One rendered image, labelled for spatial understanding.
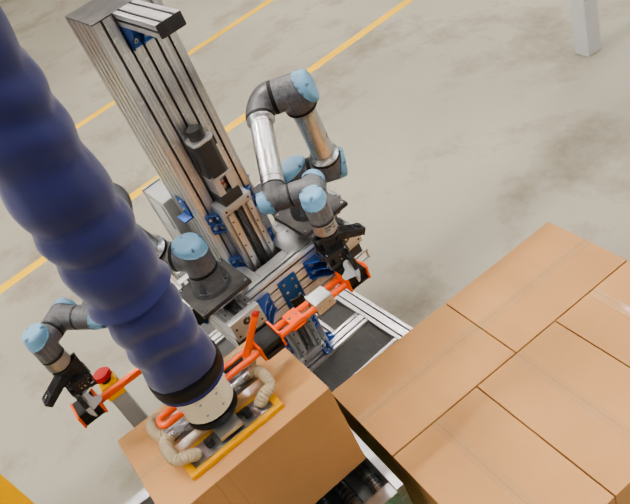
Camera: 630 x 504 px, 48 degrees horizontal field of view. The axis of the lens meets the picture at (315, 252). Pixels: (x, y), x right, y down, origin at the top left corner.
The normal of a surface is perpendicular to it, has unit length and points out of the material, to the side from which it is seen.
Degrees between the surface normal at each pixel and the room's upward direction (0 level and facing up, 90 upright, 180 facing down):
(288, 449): 90
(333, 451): 90
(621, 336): 0
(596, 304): 0
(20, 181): 94
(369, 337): 0
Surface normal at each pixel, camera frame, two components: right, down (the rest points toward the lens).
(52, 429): -0.33, -0.72
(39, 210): 0.09, 0.54
